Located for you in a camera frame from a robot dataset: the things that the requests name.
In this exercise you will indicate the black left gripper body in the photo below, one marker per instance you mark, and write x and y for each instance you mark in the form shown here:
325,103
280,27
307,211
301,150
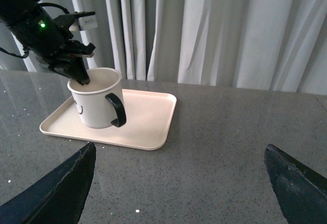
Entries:
50,39

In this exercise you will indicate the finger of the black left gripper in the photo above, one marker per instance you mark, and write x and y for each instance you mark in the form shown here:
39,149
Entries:
77,71

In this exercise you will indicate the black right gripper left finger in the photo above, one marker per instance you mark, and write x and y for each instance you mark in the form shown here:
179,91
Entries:
59,196

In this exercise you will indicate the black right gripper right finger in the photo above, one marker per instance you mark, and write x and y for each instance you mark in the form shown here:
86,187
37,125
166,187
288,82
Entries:
300,191

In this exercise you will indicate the white smiley mug black handle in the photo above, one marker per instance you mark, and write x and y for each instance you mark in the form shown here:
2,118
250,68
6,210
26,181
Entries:
100,104

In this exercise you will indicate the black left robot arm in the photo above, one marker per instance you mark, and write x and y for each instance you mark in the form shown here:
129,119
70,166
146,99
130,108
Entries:
53,10

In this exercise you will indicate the cream rectangular tray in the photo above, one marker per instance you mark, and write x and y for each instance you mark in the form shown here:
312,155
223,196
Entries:
149,115

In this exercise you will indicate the grey pleated curtain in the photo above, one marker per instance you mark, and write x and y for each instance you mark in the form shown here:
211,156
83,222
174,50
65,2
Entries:
276,45

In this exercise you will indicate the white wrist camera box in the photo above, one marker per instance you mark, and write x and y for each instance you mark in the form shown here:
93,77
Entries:
84,21

